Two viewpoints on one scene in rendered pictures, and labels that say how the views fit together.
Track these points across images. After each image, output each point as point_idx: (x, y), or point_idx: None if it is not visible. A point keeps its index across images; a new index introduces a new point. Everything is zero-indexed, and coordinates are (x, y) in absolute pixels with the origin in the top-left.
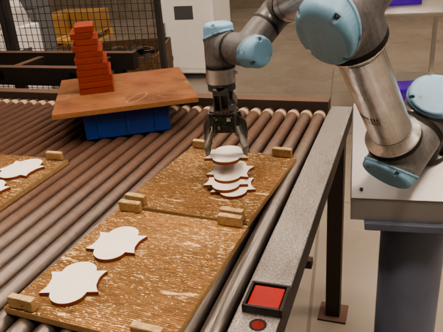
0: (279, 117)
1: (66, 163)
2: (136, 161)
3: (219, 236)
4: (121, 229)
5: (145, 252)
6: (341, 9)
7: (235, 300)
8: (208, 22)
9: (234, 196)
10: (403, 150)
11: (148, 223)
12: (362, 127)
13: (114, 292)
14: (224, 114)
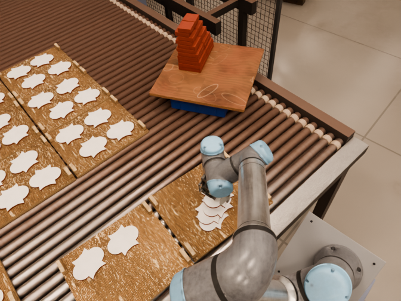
0: (304, 135)
1: (147, 132)
2: (184, 148)
3: (172, 265)
4: (131, 229)
5: (131, 256)
6: None
7: None
8: (206, 139)
9: (204, 230)
10: None
11: (148, 228)
12: (304, 233)
13: (100, 282)
14: (207, 190)
